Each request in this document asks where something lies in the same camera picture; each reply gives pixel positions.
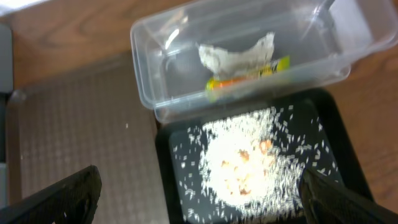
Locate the dark brown serving tray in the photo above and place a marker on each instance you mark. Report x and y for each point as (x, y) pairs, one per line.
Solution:
(88, 116)

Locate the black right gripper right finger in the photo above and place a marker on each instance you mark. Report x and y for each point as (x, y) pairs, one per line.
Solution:
(325, 201)

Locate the clear plastic waste bin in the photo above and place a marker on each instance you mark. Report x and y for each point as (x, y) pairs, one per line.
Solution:
(322, 38)

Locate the crumpled white tissue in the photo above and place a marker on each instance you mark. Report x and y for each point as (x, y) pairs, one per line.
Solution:
(226, 65)

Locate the black waste tray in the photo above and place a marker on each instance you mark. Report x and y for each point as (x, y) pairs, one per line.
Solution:
(339, 130)

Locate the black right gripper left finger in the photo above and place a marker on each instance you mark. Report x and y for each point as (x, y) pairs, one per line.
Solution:
(72, 200)

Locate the grey plastic dishwasher rack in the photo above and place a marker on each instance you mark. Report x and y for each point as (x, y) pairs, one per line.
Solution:
(6, 60)

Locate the spilled rice pile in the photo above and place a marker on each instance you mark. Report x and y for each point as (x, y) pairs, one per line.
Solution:
(247, 168)

